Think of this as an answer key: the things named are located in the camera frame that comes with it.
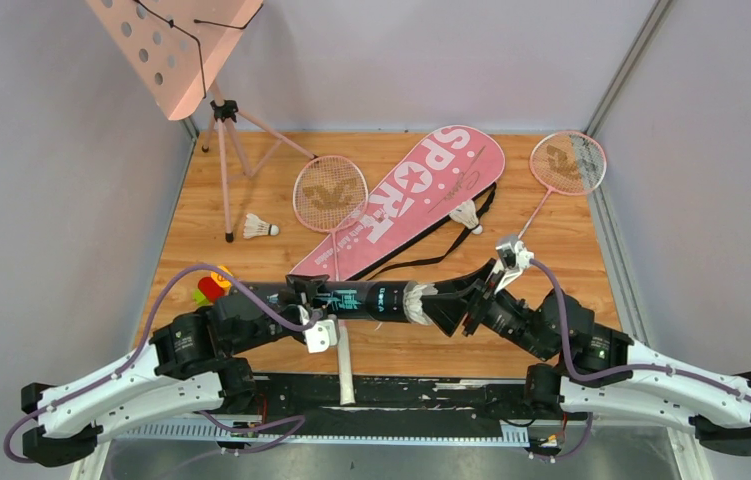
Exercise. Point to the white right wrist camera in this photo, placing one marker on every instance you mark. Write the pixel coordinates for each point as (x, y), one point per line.
(513, 260)

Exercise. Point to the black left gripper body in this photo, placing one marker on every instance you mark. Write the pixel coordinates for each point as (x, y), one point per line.
(305, 299)

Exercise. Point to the colourful toy blocks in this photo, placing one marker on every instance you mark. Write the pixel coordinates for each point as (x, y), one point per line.
(210, 288)

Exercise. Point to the pink badminton racket left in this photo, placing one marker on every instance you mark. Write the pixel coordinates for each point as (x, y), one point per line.
(329, 195)

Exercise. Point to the pink racket cover bag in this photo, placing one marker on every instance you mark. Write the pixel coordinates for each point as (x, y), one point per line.
(447, 167)

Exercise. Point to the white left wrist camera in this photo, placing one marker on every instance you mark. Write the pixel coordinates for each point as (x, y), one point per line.
(322, 336)

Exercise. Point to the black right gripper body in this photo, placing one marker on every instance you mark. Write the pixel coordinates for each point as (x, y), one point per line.
(490, 310)

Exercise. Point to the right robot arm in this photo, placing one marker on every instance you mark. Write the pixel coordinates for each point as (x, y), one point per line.
(584, 367)

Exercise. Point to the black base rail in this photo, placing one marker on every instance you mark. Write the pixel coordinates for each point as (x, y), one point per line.
(399, 407)

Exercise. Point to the black shuttlecock tube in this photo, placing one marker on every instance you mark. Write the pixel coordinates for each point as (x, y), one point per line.
(383, 301)

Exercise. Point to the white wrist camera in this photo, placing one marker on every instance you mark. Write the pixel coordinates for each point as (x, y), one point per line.
(513, 260)
(322, 336)

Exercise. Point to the pink badminton racket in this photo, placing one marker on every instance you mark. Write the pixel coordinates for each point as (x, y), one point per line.
(568, 163)
(329, 195)

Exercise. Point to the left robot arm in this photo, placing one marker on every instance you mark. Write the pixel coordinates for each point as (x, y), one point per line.
(193, 364)

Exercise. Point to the pink badminton racket right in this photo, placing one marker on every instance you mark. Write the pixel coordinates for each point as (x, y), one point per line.
(568, 163)

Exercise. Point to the pink music stand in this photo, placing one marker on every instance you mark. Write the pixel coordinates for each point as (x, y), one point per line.
(178, 48)

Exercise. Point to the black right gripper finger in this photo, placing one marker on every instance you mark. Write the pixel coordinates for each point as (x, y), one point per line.
(468, 285)
(446, 314)

